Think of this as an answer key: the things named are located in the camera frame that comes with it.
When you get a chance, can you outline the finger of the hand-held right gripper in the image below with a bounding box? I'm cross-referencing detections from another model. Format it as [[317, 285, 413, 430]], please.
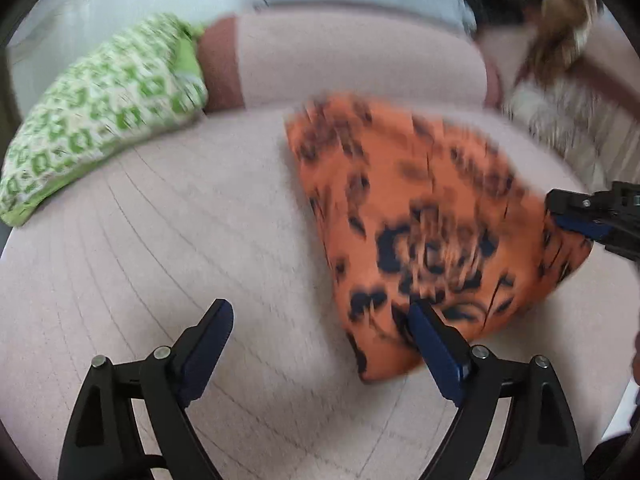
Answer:
[[551, 214, 615, 242], [545, 187, 618, 218]]

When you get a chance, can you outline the striped beige cushion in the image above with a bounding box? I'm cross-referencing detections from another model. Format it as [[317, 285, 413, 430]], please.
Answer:
[[500, 72, 640, 191]]

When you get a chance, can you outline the orange black floral garment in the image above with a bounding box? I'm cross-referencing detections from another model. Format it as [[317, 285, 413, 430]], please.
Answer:
[[284, 91, 593, 383]]

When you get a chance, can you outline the green checked pillow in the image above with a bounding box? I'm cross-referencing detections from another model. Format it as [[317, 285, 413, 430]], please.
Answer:
[[0, 12, 210, 227]]

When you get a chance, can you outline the brown patterned cloth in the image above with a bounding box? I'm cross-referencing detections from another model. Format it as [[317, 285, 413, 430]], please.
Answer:
[[515, 0, 607, 86]]

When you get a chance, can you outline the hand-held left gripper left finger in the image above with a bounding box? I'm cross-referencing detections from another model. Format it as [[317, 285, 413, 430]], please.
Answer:
[[57, 299, 234, 480]]

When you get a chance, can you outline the pink cylindrical bolster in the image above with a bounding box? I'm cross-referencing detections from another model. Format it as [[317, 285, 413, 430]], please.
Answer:
[[197, 2, 501, 113]]

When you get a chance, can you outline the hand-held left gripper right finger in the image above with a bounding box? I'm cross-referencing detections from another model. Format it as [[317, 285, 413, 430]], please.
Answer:
[[407, 300, 585, 480]]

